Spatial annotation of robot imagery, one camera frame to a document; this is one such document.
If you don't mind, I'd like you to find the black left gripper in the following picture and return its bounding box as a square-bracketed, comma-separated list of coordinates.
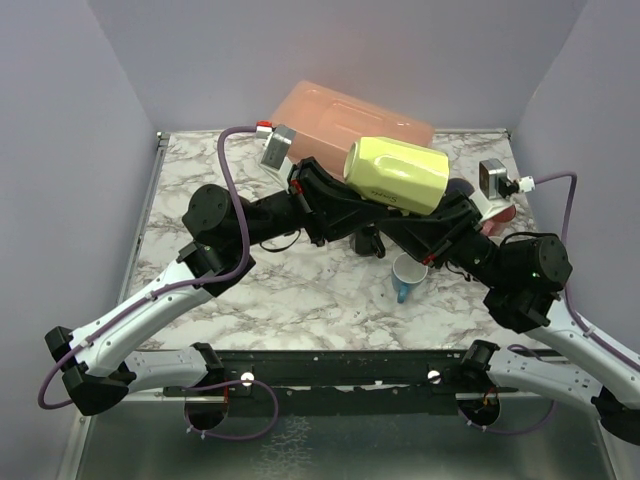
[235, 156, 390, 249]

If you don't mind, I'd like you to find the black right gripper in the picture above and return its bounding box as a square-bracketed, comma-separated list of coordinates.
[375, 187, 508, 288]

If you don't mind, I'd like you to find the iridescent beige mug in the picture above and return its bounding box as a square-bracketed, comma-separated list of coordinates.
[445, 178, 475, 196]

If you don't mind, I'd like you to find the black mug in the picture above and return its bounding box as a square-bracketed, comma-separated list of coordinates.
[349, 226, 386, 259]

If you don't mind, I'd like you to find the blue mug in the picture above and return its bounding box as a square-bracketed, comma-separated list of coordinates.
[391, 253, 429, 304]

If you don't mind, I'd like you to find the pink ghost pattern mug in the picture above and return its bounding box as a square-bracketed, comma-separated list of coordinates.
[481, 205, 517, 237]

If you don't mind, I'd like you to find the green faceted mug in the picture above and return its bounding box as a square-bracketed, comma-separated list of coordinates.
[343, 137, 450, 215]

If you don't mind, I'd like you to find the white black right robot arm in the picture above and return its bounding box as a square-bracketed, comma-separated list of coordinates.
[375, 191, 639, 444]

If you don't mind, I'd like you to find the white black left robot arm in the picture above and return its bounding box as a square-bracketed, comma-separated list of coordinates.
[45, 158, 390, 416]

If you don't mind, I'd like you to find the translucent pink plastic toolbox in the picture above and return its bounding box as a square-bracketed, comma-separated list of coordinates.
[270, 81, 435, 177]

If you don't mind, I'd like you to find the aluminium table frame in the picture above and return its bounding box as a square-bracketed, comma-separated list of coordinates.
[54, 129, 626, 480]

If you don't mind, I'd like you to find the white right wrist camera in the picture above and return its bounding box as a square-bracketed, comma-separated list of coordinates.
[470, 159, 535, 222]

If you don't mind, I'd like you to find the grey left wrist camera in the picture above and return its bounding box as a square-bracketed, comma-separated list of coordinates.
[256, 121, 296, 189]

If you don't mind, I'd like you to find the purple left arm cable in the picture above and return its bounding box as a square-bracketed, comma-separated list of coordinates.
[36, 125, 261, 412]

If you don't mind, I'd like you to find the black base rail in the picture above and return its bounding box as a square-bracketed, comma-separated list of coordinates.
[159, 342, 566, 419]

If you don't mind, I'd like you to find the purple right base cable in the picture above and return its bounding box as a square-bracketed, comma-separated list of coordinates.
[458, 389, 556, 436]

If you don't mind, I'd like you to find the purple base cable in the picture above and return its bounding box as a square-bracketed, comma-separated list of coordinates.
[458, 389, 556, 436]
[182, 370, 283, 441]

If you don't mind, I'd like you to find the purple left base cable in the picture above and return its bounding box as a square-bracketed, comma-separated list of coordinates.
[182, 370, 283, 441]

